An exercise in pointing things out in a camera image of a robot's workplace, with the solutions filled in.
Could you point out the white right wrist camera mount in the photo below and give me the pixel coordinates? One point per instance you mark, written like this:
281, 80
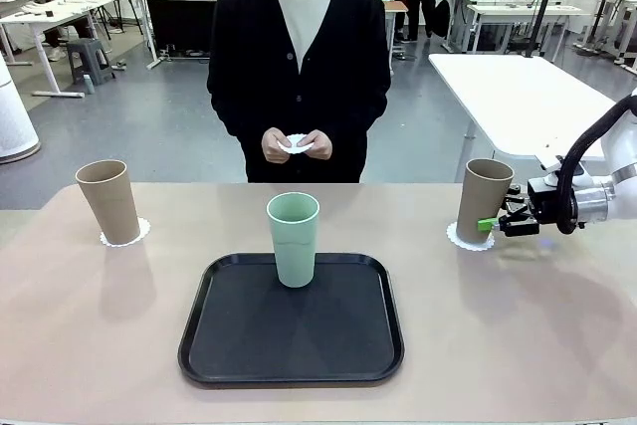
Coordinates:
550, 163

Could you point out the black backpack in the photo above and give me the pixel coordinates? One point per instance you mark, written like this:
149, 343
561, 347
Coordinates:
440, 19

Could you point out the person's right forearm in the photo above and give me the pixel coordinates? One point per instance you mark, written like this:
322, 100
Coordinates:
226, 116

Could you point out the brown tall cup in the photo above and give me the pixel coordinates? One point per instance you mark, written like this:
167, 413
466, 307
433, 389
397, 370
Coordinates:
112, 206
478, 201

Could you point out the white t-shirt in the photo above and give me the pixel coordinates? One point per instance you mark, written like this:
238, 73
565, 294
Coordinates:
304, 12

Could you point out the person's left hand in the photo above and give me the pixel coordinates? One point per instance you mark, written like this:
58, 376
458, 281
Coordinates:
323, 144

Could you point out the grey plastic stool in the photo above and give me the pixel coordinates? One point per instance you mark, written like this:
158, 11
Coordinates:
89, 59

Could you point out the desk with black panel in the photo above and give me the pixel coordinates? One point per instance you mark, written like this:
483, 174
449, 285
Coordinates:
179, 22

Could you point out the small bottle on floor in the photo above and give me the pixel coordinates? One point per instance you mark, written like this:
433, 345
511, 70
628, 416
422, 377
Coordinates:
89, 85

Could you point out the green tall cup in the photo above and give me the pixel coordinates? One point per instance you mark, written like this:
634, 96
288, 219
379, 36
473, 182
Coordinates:
293, 251

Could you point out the small brown-top table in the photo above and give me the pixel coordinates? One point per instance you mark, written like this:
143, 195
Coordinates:
395, 7

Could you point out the white desk with items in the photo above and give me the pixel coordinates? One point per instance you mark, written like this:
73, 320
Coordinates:
55, 12

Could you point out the person's right hand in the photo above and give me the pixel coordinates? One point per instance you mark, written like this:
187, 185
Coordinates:
271, 144

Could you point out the black tripod stand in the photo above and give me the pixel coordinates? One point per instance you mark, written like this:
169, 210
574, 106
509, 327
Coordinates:
545, 2

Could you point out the black plastic tray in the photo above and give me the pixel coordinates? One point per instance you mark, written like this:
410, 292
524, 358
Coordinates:
293, 335

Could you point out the person in black cardigan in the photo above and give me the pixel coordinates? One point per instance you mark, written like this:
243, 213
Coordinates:
249, 71

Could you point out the long white desk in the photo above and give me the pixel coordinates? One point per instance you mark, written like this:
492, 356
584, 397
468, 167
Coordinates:
522, 11

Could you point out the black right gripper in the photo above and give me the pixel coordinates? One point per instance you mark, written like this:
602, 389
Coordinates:
545, 201

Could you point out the person's left forearm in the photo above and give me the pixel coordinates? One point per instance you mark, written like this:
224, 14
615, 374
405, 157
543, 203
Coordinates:
365, 114

